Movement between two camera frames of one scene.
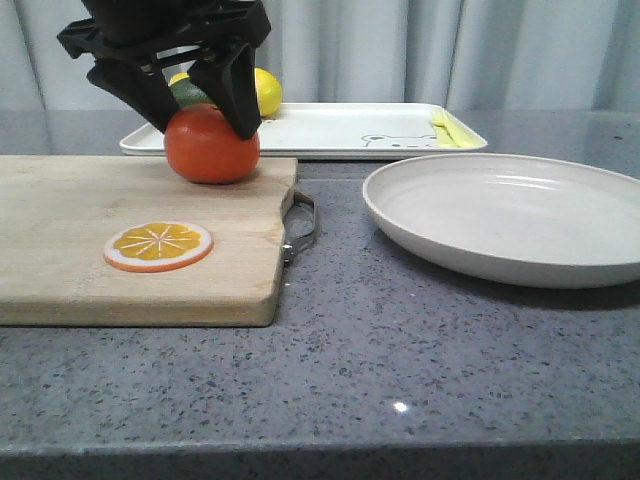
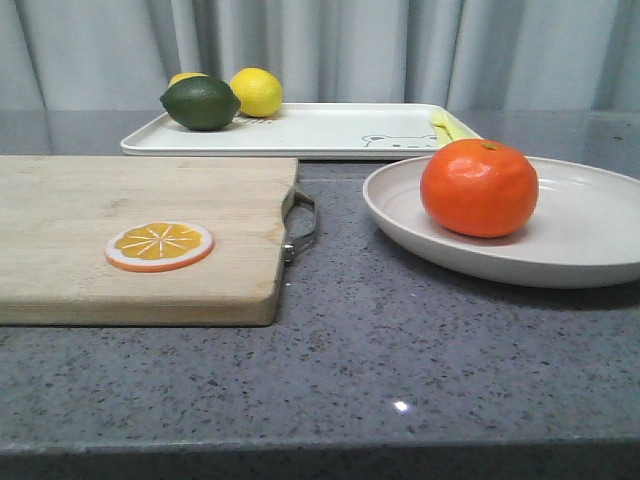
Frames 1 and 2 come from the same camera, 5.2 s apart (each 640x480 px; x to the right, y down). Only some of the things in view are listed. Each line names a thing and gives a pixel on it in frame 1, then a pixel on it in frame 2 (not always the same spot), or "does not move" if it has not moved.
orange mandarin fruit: [205, 148] to [479, 187]
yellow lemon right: [268, 92] does not move
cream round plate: [513, 219] does not move
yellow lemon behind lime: [178, 77] does not move
